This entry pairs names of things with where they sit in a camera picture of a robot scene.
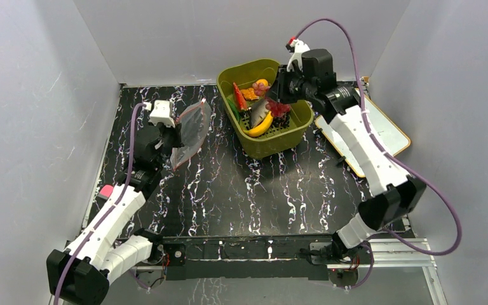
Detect clear zip bag orange zipper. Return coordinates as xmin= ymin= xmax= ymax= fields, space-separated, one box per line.
xmin=170 ymin=98 xmax=212 ymax=170

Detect red toy grape bunch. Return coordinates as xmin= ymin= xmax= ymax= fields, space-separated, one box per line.
xmin=266 ymin=100 xmax=291 ymax=118

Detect grey toy fish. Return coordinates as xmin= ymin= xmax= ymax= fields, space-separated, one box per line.
xmin=249 ymin=98 xmax=269 ymax=128

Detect orange toy fruit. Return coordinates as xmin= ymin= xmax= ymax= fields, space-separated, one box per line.
xmin=253 ymin=79 xmax=269 ymax=88

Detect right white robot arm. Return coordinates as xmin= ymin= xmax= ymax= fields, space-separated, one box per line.
xmin=266 ymin=43 xmax=426 ymax=264

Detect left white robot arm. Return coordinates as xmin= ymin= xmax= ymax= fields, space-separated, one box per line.
xmin=46 ymin=123 xmax=182 ymax=304

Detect olive green plastic basket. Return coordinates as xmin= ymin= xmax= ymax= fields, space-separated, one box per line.
xmin=217 ymin=58 xmax=315 ymax=159

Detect black toy grape bunch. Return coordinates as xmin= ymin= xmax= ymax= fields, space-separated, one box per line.
xmin=272 ymin=114 xmax=290 ymax=128

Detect pink red eraser block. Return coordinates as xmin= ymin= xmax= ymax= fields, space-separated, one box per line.
xmin=97 ymin=185 xmax=114 ymax=200

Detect yellow toy banana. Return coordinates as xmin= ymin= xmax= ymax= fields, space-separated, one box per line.
xmin=243 ymin=112 xmax=273 ymax=138

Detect toy watermelon slice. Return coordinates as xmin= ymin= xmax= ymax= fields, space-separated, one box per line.
xmin=233 ymin=83 xmax=248 ymax=111

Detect green toy vegetable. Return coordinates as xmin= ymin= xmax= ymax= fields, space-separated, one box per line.
xmin=227 ymin=98 xmax=241 ymax=123

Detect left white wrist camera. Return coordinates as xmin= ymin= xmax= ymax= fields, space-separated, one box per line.
xmin=149 ymin=100 xmax=175 ymax=128

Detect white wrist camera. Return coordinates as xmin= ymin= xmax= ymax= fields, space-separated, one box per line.
xmin=286 ymin=37 xmax=310 ymax=65
xmin=149 ymin=100 xmax=175 ymax=128

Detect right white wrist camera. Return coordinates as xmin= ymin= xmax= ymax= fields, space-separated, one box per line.
xmin=286 ymin=37 xmax=310 ymax=65

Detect small whiteboard wooden frame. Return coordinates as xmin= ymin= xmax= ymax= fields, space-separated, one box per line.
xmin=315 ymin=94 xmax=411 ymax=178

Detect black metal base rail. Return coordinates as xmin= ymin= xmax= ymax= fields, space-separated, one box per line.
xmin=58 ymin=234 xmax=437 ymax=287

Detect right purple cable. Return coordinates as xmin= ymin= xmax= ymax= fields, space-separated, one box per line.
xmin=294 ymin=18 xmax=463 ymax=256

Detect purple cable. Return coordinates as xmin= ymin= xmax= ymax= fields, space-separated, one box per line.
xmin=52 ymin=102 xmax=153 ymax=305
xmin=294 ymin=18 xmax=463 ymax=256

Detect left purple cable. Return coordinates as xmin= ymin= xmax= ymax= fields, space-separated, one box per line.
xmin=52 ymin=102 xmax=153 ymax=305

